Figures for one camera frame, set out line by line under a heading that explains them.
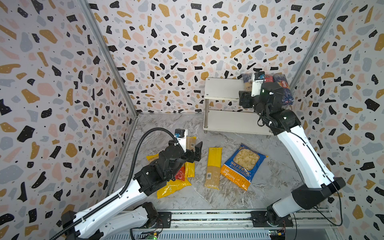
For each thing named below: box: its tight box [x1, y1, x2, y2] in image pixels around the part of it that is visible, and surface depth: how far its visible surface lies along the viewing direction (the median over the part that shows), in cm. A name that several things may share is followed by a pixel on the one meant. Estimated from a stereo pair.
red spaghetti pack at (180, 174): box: [175, 163, 186, 182], surface depth 85 cm
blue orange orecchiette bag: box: [220, 143, 269, 191], surface depth 92 cm
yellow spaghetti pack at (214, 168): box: [204, 147, 223, 190], surface depth 92 cm
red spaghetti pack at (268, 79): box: [264, 75, 274, 83], surface depth 93 cm
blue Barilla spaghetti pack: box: [273, 73, 295, 105], surface depth 83 cm
